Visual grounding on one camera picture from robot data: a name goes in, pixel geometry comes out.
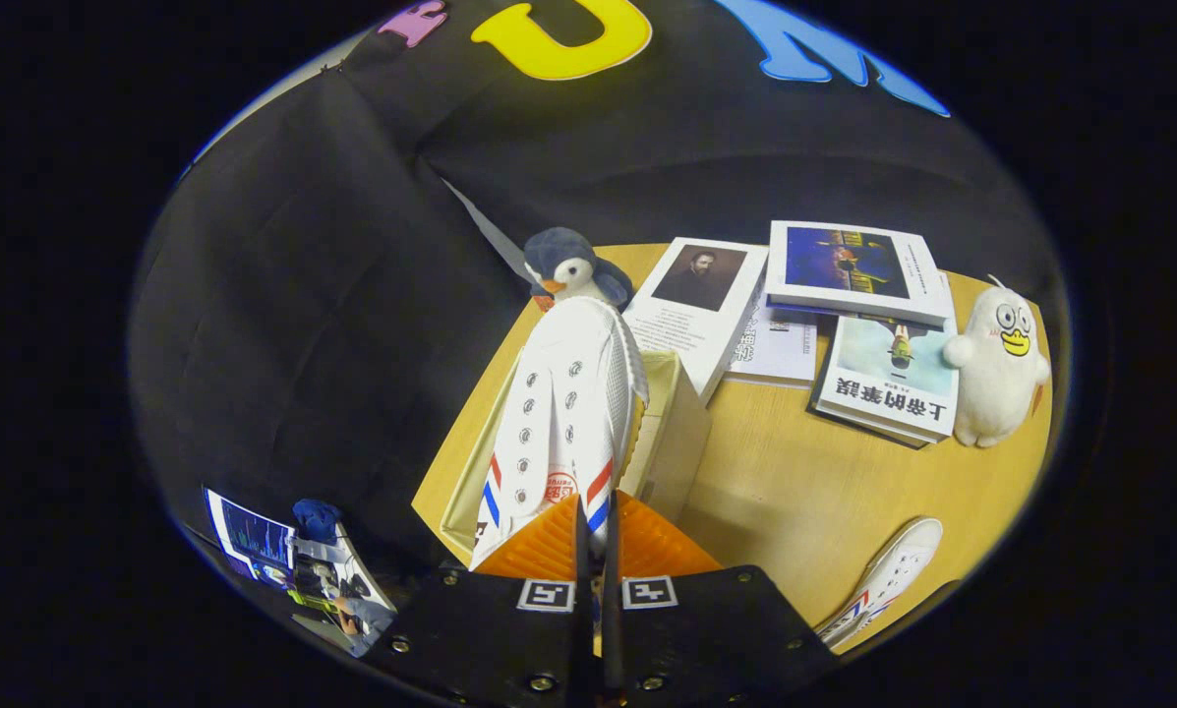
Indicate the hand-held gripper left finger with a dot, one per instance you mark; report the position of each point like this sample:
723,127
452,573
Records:
490,629

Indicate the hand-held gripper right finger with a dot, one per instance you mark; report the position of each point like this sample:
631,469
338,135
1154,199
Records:
706,629

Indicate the beige fabric storage box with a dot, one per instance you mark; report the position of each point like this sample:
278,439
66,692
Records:
676,452

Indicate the white striped canvas shoe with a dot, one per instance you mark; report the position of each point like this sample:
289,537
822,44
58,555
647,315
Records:
883,580
559,413

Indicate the small blue object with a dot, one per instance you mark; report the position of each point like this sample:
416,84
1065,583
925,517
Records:
318,519

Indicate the lit computer screen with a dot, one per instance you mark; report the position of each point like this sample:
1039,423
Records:
249,541

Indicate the white paper booklet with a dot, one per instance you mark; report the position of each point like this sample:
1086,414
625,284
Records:
780,344

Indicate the teal cover book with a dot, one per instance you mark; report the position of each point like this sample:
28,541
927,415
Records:
893,379

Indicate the white portrait cover book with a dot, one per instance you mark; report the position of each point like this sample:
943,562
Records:
696,315

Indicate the grey penguin plush toy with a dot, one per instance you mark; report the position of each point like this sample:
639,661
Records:
573,261

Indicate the white duck plush toy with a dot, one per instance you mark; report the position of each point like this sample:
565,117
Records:
1001,374

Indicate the blue night cover book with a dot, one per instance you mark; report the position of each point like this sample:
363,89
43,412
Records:
849,261

